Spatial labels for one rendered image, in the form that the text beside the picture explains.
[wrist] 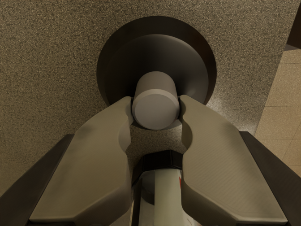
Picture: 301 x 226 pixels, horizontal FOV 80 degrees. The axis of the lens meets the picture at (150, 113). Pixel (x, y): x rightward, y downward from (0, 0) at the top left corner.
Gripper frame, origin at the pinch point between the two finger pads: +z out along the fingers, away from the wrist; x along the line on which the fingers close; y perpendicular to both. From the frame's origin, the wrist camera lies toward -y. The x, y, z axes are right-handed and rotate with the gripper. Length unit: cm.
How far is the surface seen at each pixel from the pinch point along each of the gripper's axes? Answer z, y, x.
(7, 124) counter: 8.3, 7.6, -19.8
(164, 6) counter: 8.3, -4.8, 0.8
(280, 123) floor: 102, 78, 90
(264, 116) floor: 102, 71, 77
